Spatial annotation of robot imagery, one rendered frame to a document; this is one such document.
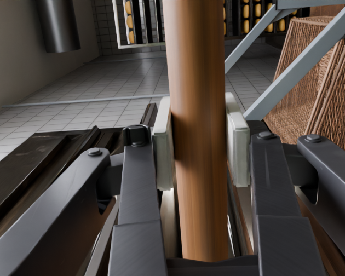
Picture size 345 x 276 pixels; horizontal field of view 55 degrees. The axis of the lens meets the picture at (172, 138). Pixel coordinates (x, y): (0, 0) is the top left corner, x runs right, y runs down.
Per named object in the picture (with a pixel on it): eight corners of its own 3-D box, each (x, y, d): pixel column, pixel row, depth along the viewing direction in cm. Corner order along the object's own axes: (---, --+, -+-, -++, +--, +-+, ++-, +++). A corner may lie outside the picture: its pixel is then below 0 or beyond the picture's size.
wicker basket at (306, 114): (374, 165, 116) (293, 169, 118) (316, 115, 168) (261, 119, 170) (397, 17, 98) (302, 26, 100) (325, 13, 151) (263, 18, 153)
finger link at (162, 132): (173, 191, 16) (157, 192, 16) (176, 138, 22) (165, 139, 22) (167, 132, 15) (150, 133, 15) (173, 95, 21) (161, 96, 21)
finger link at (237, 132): (233, 128, 15) (250, 127, 15) (220, 92, 21) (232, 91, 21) (234, 188, 16) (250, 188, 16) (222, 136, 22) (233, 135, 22)
